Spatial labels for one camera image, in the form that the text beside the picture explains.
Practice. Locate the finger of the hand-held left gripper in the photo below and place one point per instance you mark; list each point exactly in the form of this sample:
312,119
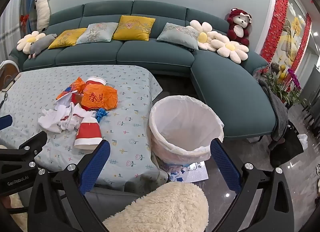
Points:
32,143
5,122

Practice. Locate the long white plush toy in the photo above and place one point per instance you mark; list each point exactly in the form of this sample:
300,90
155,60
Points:
42,9

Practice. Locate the light blue embroidered cushion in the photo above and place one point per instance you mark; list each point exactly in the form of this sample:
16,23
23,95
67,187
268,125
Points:
97,33
178,35

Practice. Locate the green potted plant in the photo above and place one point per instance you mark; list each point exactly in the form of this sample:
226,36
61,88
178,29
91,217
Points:
275,88

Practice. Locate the light blue floral tablecloth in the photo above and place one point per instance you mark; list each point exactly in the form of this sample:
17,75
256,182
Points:
130,122

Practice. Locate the orange bag with blue print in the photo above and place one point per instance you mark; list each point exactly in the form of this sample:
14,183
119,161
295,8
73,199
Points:
75,88

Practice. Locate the dark dining chairs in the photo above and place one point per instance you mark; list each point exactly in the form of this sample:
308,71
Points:
311,102

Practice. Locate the teal fabric sofa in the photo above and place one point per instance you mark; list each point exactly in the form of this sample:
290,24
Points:
150,53

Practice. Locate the black bag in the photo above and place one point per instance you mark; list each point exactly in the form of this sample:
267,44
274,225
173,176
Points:
287,147

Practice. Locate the white tissue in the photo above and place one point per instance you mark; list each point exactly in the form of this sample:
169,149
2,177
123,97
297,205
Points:
50,122

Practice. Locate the white plastic bag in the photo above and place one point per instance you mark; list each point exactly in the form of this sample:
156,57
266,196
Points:
303,140

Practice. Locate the grey cloth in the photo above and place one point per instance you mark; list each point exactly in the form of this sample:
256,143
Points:
277,112

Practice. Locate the grey plush mouse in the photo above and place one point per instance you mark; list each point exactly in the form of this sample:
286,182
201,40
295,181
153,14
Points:
41,44

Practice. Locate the red bow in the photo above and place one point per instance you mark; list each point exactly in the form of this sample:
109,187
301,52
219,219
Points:
24,19

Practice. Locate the white flower cushion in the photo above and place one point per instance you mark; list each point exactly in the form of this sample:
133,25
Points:
28,40
230,46
202,37

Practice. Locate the blue and white printed sheet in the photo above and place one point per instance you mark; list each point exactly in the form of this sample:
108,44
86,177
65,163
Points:
190,172

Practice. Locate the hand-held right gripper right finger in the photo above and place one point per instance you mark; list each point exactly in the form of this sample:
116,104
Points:
225,165

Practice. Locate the orange plastic bag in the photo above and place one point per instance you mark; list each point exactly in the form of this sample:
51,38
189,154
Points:
100,97

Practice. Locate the red bordered wall mural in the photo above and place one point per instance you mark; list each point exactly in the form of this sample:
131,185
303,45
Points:
280,21

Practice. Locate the red paper cup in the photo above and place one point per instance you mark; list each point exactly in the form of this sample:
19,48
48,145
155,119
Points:
96,81
88,132

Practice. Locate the small yellow embroidered cushion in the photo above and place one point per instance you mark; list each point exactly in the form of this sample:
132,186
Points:
66,38

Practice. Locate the blue curtain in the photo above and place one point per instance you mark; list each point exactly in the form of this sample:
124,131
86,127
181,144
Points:
28,1

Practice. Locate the large yellow embroidered cushion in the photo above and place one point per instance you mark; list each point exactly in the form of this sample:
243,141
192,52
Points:
133,28

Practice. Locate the white-lined trash bin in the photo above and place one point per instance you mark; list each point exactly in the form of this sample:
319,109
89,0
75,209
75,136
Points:
185,127

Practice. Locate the purple orchid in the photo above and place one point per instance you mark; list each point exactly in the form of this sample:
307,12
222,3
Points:
295,81

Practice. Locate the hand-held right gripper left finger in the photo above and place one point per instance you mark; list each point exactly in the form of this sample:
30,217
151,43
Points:
96,165

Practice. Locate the red and white plush bear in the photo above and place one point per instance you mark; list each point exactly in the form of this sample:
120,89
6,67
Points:
238,28

